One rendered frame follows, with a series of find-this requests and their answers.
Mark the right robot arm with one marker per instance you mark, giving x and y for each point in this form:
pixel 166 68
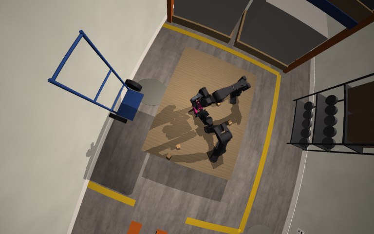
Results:
pixel 233 90

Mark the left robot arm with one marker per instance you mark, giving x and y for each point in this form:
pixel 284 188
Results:
pixel 223 138

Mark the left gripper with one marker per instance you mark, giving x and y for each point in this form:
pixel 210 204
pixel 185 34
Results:
pixel 198 113

